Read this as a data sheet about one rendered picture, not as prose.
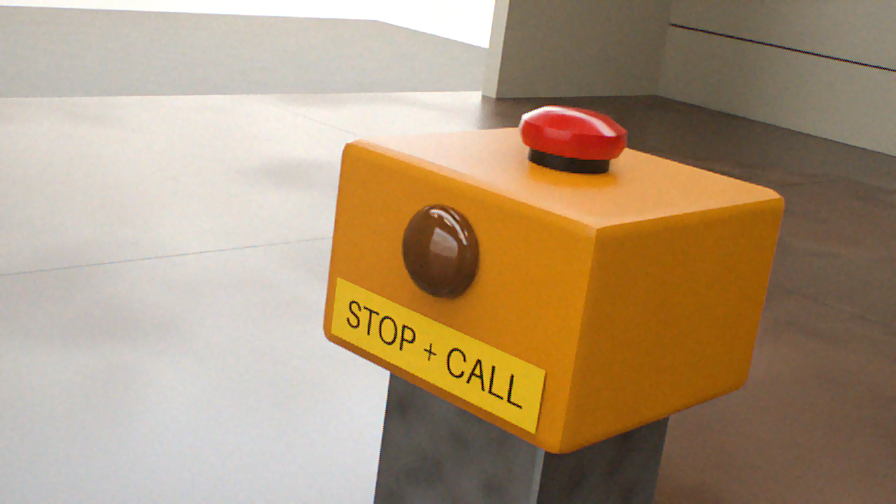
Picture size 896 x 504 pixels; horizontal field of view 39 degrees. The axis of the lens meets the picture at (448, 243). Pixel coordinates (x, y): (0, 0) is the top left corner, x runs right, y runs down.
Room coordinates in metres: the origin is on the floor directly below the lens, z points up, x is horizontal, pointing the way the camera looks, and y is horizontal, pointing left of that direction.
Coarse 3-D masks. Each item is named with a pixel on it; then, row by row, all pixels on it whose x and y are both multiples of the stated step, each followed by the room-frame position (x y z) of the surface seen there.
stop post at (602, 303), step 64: (512, 128) 0.51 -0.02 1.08; (384, 192) 0.43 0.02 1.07; (448, 192) 0.41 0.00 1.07; (512, 192) 0.39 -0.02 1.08; (576, 192) 0.40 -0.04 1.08; (640, 192) 0.42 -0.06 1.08; (704, 192) 0.43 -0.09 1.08; (768, 192) 0.45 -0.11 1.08; (384, 256) 0.42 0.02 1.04; (512, 256) 0.39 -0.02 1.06; (576, 256) 0.37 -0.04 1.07; (640, 256) 0.38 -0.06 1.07; (704, 256) 0.41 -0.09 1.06; (768, 256) 0.45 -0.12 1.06; (384, 320) 0.42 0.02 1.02; (448, 320) 0.40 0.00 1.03; (512, 320) 0.38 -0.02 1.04; (576, 320) 0.37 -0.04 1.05; (640, 320) 0.39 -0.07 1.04; (704, 320) 0.42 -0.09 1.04; (448, 384) 0.40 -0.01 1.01; (512, 384) 0.38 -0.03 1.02; (576, 384) 0.37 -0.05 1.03; (640, 384) 0.39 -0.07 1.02; (704, 384) 0.43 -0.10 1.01; (384, 448) 0.44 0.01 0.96; (448, 448) 0.42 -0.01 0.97; (512, 448) 0.40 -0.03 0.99; (576, 448) 0.37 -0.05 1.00; (640, 448) 0.44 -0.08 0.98
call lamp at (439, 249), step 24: (432, 216) 0.40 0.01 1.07; (456, 216) 0.40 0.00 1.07; (408, 240) 0.40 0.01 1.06; (432, 240) 0.39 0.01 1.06; (456, 240) 0.39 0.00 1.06; (408, 264) 0.40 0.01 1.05; (432, 264) 0.39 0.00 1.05; (456, 264) 0.39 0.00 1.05; (432, 288) 0.39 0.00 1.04; (456, 288) 0.39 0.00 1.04
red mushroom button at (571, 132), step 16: (544, 112) 0.44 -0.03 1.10; (560, 112) 0.44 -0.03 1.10; (576, 112) 0.45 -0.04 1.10; (592, 112) 0.45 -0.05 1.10; (528, 128) 0.44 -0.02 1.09; (544, 128) 0.43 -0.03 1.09; (560, 128) 0.43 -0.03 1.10; (576, 128) 0.43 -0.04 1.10; (592, 128) 0.43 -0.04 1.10; (608, 128) 0.44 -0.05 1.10; (528, 144) 0.44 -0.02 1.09; (544, 144) 0.43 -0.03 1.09; (560, 144) 0.43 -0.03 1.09; (576, 144) 0.43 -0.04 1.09; (592, 144) 0.43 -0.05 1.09; (608, 144) 0.43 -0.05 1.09; (624, 144) 0.44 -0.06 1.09
